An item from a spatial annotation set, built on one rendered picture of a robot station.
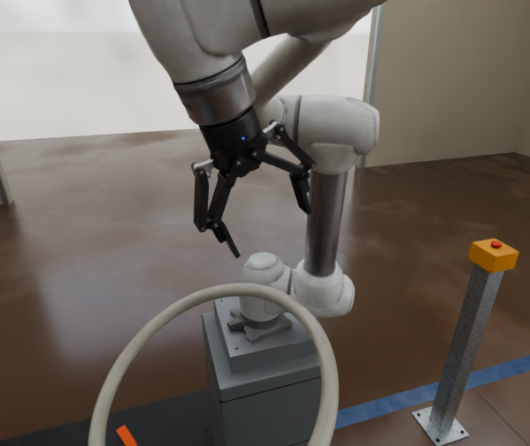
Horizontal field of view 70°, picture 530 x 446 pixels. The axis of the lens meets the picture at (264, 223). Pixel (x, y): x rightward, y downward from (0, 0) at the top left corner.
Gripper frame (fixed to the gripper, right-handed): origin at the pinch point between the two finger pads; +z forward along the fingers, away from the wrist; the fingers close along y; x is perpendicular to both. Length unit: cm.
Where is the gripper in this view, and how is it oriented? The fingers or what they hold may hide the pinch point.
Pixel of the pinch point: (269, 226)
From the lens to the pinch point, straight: 60.3
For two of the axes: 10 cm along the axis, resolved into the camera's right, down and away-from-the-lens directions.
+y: -8.4, 5.0, -1.9
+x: 4.5, 4.8, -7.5
